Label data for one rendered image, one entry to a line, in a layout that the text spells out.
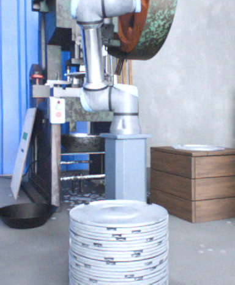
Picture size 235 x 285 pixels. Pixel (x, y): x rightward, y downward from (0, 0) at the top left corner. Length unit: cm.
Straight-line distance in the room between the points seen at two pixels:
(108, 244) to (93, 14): 97
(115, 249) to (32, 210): 114
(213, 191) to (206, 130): 230
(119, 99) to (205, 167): 59
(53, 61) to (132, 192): 125
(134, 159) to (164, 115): 234
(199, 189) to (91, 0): 104
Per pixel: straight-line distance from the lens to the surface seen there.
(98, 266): 111
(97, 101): 176
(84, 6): 167
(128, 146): 172
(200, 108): 428
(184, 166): 202
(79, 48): 245
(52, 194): 222
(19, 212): 214
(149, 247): 109
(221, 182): 209
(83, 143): 238
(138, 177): 176
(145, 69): 398
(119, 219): 111
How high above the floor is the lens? 54
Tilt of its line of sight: 1 degrees down
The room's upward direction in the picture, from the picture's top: straight up
